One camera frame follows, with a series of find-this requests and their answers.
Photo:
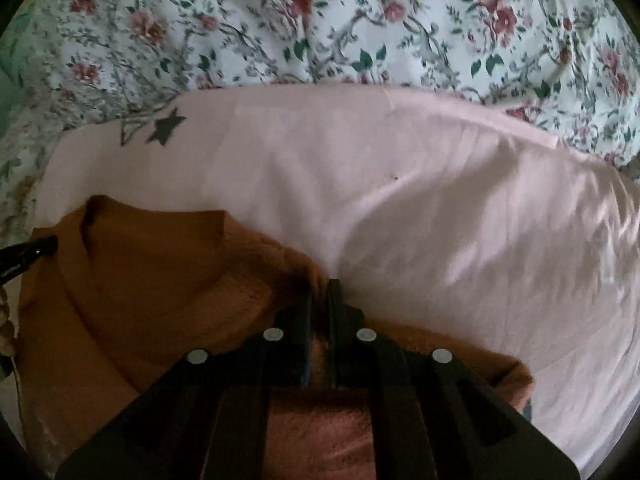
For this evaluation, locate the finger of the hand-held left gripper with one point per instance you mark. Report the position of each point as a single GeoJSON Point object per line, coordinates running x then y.
{"type": "Point", "coordinates": [35, 251]}

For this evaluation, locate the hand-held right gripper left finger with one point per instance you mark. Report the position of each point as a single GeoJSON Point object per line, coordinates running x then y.
{"type": "Point", "coordinates": [299, 325]}

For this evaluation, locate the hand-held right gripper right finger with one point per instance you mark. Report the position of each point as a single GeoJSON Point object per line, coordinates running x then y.
{"type": "Point", "coordinates": [336, 325]}

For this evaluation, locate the rust brown knit sweater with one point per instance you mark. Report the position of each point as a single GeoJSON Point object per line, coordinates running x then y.
{"type": "Point", "coordinates": [165, 285]}

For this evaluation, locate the person's left hand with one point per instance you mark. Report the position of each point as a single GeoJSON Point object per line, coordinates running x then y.
{"type": "Point", "coordinates": [5, 330]}

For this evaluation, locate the pink cloth with star print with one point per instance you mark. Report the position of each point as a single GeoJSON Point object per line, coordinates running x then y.
{"type": "Point", "coordinates": [425, 220]}

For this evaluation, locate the floral bed sheet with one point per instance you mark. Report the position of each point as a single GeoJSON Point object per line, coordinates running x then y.
{"type": "Point", "coordinates": [320, 20]}

